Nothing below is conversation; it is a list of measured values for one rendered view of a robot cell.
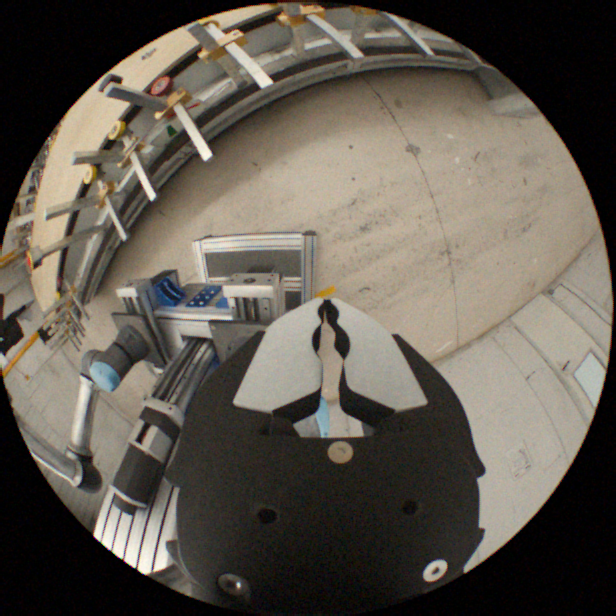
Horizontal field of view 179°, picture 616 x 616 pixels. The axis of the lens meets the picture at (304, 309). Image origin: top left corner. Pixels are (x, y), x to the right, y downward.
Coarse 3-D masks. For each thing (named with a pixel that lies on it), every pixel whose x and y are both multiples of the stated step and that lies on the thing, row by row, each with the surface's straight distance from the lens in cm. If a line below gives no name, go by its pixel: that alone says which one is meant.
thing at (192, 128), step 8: (168, 96) 90; (176, 104) 84; (176, 112) 82; (184, 112) 79; (184, 120) 77; (192, 120) 77; (192, 128) 74; (192, 136) 72; (200, 136) 71; (200, 144) 70; (208, 144) 70; (200, 152) 69; (208, 152) 67; (208, 160) 68
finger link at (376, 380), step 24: (336, 312) 10; (360, 312) 10; (336, 336) 10; (360, 336) 9; (384, 336) 9; (360, 360) 8; (384, 360) 8; (360, 384) 7; (384, 384) 7; (408, 384) 7; (360, 408) 7; (384, 408) 7; (408, 408) 7
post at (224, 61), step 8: (192, 24) 69; (200, 24) 69; (192, 32) 70; (200, 32) 70; (200, 40) 72; (208, 40) 73; (208, 48) 75; (224, 56) 79; (224, 64) 82; (232, 64) 83; (232, 72) 86; (240, 80) 92
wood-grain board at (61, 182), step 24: (240, 24) 98; (144, 48) 126; (168, 48) 107; (192, 48) 96; (120, 72) 129; (144, 72) 107; (96, 96) 140; (72, 120) 163; (96, 120) 124; (120, 120) 105; (72, 144) 147; (96, 144) 114; (48, 168) 192; (72, 168) 138; (48, 192) 184; (72, 192) 133; (48, 240) 191; (48, 264) 208; (48, 288) 238
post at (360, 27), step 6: (360, 18) 96; (366, 18) 96; (354, 24) 100; (360, 24) 97; (366, 24) 98; (354, 30) 102; (360, 30) 100; (366, 30) 101; (354, 36) 104; (360, 36) 103; (354, 42) 105; (360, 42) 106
